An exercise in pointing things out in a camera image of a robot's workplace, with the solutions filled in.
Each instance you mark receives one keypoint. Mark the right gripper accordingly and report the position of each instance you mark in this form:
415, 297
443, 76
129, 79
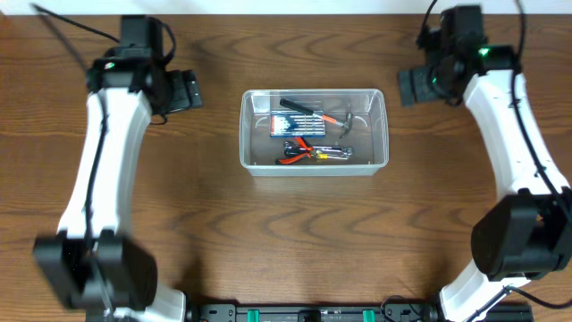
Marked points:
411, 86

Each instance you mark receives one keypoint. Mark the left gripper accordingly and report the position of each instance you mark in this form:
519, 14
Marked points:
186, 89

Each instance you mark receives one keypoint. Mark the small claw hammer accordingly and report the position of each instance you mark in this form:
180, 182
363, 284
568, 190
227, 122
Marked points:
346, 125

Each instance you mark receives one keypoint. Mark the silver offset wrench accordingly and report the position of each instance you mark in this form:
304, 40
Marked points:
333, 152

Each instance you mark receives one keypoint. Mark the clear plastic container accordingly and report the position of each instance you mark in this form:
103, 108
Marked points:
369, 136

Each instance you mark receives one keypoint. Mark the blue precision screwdriver set case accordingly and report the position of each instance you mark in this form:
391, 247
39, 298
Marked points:
290, 124

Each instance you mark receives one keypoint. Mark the black yellow screwdriver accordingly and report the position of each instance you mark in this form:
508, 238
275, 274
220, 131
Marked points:
313, 154

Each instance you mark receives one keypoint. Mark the red handled pliers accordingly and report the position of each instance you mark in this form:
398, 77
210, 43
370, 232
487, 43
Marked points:
291, 161

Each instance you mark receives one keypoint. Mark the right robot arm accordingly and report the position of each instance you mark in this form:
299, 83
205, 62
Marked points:
527, 234

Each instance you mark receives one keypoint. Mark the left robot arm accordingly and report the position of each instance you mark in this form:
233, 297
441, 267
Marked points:
92, 262

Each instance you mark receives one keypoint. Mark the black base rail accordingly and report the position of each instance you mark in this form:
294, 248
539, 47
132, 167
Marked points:
388, 312

